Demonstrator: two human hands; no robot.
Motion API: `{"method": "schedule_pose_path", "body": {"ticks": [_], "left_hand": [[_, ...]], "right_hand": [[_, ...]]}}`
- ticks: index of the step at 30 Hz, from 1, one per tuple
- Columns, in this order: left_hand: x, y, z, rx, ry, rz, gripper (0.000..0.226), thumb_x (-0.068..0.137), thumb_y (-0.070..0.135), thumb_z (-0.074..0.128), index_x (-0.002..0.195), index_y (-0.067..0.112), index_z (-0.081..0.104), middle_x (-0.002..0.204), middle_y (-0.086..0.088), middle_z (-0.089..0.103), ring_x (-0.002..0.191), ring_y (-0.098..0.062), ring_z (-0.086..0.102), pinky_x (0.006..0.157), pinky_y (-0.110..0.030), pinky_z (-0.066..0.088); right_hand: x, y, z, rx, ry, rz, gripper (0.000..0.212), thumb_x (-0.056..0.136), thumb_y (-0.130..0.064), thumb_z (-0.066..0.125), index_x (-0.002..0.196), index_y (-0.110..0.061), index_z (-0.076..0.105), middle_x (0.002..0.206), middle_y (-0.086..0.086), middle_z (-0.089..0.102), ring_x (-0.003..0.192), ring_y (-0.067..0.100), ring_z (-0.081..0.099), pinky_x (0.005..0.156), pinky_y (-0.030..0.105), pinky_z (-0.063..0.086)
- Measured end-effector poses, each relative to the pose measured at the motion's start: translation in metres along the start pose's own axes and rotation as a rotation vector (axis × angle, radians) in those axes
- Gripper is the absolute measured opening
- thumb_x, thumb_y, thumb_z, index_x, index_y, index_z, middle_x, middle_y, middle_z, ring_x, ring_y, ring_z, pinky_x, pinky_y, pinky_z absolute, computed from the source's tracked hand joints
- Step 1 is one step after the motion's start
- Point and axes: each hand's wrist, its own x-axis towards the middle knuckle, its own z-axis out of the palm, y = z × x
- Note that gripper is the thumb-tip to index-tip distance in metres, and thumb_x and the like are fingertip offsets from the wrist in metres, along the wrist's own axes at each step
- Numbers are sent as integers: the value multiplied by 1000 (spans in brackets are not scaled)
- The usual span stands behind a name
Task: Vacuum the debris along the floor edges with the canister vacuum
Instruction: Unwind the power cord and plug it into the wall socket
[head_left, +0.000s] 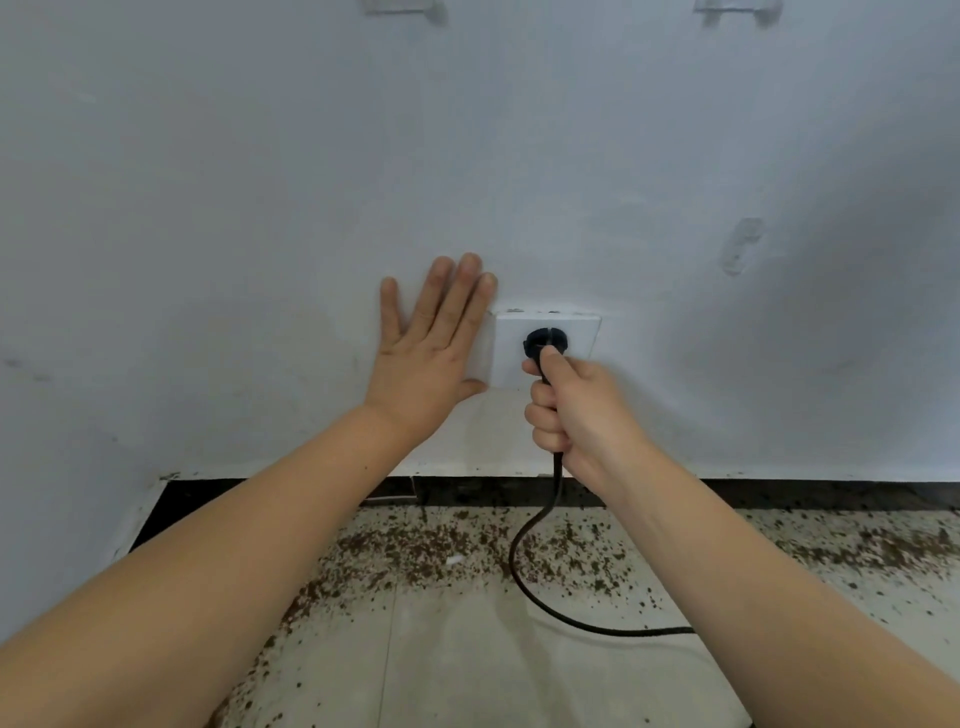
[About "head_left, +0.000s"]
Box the person's right hand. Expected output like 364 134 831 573
522 346 654 489

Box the person's left hand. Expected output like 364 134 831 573
365 252 499 451

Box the black power cord with plug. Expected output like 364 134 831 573
508 327 699 639

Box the brown dirt debris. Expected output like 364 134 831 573
209 508 960 728

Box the person's right forearm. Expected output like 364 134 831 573
584 442 960 728

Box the person's left forearm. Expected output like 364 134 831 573
0 404 451 728

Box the black skirting board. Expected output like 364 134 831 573
131 476 960 553

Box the white wall socket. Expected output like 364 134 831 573
464 311 603 391

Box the clear wall hook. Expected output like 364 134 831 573
693 0 781 24
363 0 444 20

